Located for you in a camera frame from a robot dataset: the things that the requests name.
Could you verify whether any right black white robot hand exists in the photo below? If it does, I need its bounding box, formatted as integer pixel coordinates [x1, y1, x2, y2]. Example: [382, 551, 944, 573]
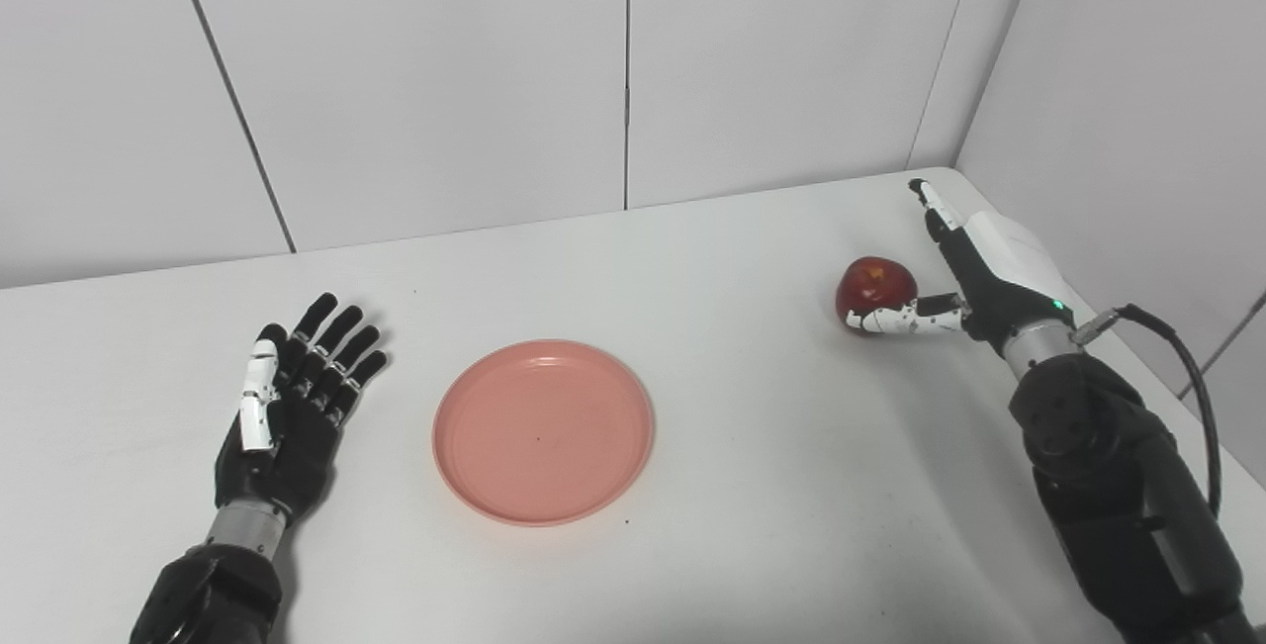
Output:
[846, 178, 1079, 358]

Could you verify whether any pink plastic plate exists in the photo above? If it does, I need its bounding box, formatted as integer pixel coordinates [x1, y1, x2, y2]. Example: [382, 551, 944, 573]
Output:
[431, 338, 656, 528]

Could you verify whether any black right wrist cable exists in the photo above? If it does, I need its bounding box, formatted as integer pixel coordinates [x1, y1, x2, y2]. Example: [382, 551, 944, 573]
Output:
[1072, 304, 1223, 518]

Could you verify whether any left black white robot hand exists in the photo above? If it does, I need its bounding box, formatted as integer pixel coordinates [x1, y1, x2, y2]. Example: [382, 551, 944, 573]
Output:
[214, 292, 390, 526]

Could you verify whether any red apple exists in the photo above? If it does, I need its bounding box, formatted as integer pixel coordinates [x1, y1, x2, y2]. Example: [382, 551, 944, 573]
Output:
[835, 256, 919, 336]

